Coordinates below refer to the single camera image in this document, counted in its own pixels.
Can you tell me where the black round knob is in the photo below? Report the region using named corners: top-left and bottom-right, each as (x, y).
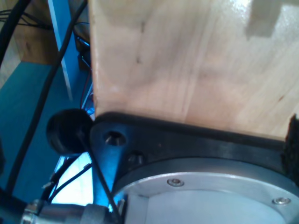
top-left (45, 108), bottom-right (94, 156)

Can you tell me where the thin black cable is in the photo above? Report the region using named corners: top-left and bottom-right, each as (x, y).
top-left (6, 0), bottom-right (89, 194)
top-left (77, 130), bottom-right (121, 220)

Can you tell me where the white post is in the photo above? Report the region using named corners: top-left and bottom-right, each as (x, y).
top-left (48, 0), bottom-right (73, 102)

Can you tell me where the silver cable connector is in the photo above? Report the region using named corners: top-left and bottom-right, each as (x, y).
top-left (22, 199), bottom-right (113, 224)

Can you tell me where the thick black cable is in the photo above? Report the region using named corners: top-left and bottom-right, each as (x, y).
top-left (0, 0), bottom-right (32, 70)

